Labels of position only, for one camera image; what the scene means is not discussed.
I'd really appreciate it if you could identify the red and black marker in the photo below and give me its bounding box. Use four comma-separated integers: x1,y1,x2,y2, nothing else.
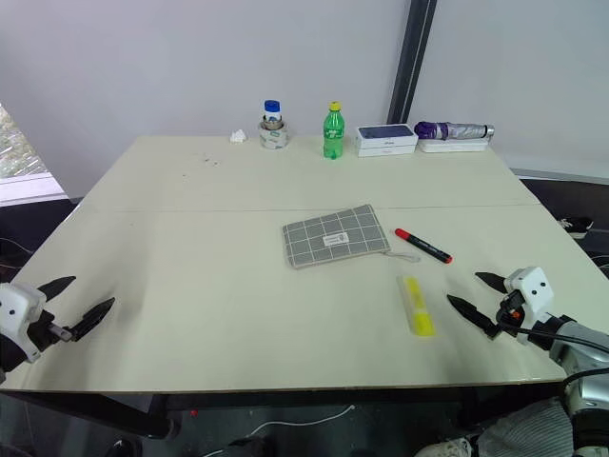
394,228,454,265

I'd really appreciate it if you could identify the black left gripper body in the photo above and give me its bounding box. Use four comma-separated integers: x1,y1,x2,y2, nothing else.
27,308,75,353

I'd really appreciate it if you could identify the flat white phone box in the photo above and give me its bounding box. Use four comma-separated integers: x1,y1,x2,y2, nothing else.
357,144,416,159

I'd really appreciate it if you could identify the black vertical pillar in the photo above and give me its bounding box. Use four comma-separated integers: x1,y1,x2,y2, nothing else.
386,0,439,127

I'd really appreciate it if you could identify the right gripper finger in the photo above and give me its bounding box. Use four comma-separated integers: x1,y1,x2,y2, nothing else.
474,271,507,293
446,293,501,341

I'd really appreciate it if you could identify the long flat white box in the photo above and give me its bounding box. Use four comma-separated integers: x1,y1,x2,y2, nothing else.
418,137,491,154

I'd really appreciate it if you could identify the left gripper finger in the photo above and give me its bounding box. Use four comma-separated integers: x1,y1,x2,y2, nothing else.
37,275,78,302
69,297,117,342

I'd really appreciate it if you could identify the roll of printed tape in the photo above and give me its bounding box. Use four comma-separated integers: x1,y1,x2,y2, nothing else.
258,120,291,150

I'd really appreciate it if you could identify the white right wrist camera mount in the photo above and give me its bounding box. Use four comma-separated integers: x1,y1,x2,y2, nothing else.
501,266,555,346

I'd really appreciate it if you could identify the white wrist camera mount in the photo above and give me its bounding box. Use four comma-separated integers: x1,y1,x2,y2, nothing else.
0,282,49,365
501,266,555,346

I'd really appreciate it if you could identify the green plastic soda bottle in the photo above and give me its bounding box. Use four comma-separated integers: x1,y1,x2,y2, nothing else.
322,100,345,160

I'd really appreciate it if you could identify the white bottle with blue cap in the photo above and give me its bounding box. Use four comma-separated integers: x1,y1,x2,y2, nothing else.
262,99,285,130

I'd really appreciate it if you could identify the grey striped cloth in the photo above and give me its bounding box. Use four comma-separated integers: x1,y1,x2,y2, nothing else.
477,398,573,457

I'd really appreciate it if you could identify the yellow highlighter in clear sleeve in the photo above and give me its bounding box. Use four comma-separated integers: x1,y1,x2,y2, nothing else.
396,274,439,339

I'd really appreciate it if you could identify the grey checked pencil pouch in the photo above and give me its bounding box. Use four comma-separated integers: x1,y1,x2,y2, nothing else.
282,204,422,271

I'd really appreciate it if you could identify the white cable on floor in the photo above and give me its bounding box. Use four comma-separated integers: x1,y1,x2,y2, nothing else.
250,405,357,440

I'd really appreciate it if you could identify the folded purple grey umbrella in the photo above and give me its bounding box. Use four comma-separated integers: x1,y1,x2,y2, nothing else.
413,120,496,143

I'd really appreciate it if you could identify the window with white sill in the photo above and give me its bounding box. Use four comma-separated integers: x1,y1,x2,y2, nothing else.
0,101,67,207

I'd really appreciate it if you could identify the black and white sneaker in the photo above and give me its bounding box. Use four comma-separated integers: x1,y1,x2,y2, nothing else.
555,215,596,240

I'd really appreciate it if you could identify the phone box with blue lid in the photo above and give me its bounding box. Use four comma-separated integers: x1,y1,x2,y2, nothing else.
354,124,420,149

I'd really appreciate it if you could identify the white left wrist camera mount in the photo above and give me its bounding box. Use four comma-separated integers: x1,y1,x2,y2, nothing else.
0,282,49,365

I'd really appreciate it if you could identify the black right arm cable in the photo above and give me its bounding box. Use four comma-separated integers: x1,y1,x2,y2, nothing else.
517,326,609,387

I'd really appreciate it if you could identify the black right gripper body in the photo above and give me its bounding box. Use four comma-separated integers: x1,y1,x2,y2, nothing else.
494,289,525,336

